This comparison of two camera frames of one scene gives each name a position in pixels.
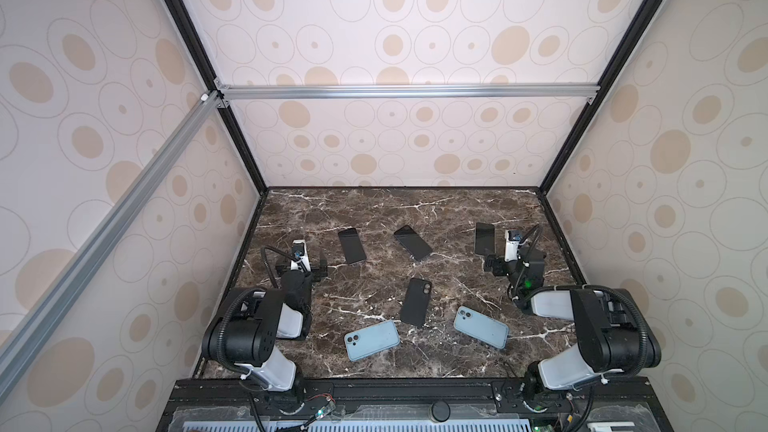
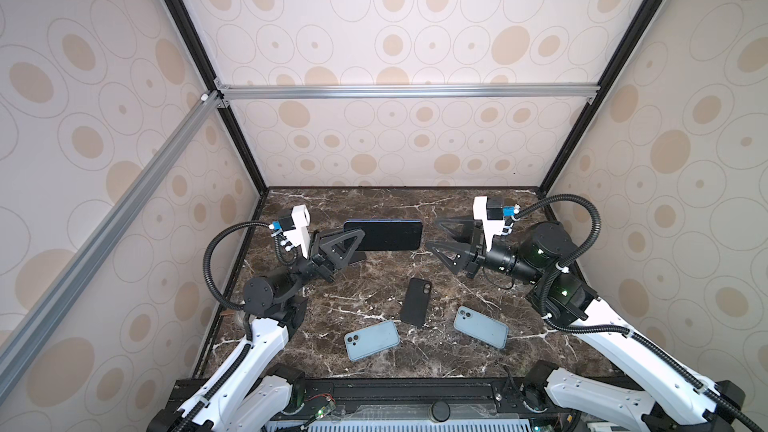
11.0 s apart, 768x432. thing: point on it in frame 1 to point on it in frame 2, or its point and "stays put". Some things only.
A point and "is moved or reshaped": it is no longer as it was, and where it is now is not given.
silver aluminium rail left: (27, 338) stays put
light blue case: (371, 340) stays put
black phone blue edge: (413, 243) is moved or reshaped
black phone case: (415, 307) stays put
